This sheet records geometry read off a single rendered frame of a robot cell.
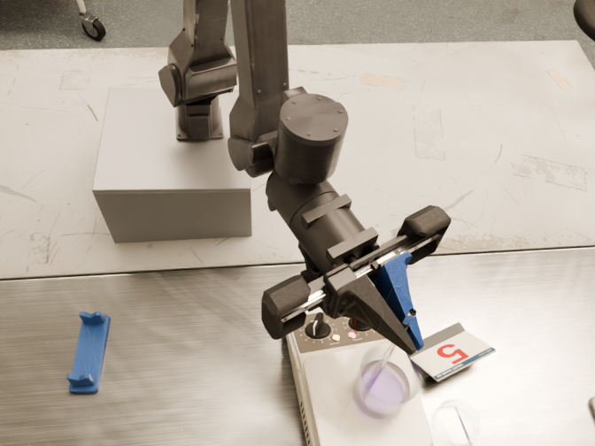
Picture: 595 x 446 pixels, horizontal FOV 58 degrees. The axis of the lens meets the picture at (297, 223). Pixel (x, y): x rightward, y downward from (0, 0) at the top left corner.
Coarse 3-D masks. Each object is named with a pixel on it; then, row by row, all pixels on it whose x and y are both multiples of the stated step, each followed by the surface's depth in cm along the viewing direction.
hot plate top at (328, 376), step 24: (312, 360) 61; (336, 360) 61; (312, 384) 59; (336, 384) 59; (312, 408) 58; (336, 408) 58; (408, 408) 58; (336, 432) 57; (360, 432) 57; (384, 432) 57; (408, 432) 57
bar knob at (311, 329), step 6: (318, 312) 67; (318, 318) 66; (312, 324) 65; (318, 324) 65; (324, 324) 67; (306, 330) 66; (312, 330) 65; (318, 330) 65; (324, 330) 66; (330, 330) 66; (312, 336) 66; (318, 336) 65; (324, 336) 66
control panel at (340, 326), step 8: (312, 320) 69; (328, 320) 69; (336, 320) 68; (344, 320) 68; (304, 328) 67; (336, 328) 67; (344, 328) 67; (296, 336) 66; (304, 336) 66; (328, 336) 66; (344, 336) 66; (360, 336) 65; (368, 336) 65; (376, 336) 65; (304, 344) 65; (312, 344) 65; (320, 344) 64; (328, 344) 64; (336, 344) 64; (344, 344) 64; (352, 344) 64; (304, 352) 63
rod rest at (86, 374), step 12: (84, 312) 68; (96, 312) 68; (84, 324) 70; (96, 324) 70; (108, 324) 70; (84, 336) 69; (96, 336) 69; (84, 348) 68; (96, 348) 68; (84, 360) 67; (96, 360) 67; (72, 372) 66; (84, 372) 66; (96, 372) 66; (72, 384) 65; (84, 384) 65; (96, 384) 66
